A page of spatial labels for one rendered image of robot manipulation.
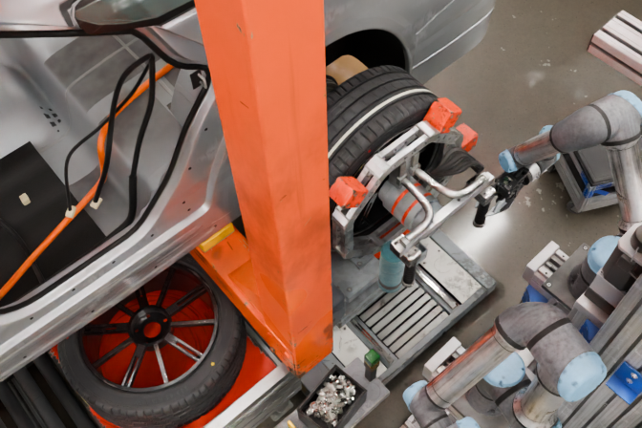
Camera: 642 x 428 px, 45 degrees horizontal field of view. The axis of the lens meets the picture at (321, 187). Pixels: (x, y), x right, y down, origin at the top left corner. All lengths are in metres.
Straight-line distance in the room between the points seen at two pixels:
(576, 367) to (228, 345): 1.37
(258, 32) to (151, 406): 1.75
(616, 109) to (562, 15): 2.23
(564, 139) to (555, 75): 1.91
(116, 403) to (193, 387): 0.26
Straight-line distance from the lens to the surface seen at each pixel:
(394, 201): 2.55
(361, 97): 2.44
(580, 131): 2.26
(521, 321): 1.81
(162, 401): 2.74
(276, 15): 1.25
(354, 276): 3.16
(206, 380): 2.74
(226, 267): 2.70
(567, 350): 1.78
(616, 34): 1.52
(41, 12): 1.84
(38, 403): 3.13
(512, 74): 4.15
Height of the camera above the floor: 3.06
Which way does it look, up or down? 57 degrees down
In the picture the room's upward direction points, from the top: 3 degrees counter-clockwise
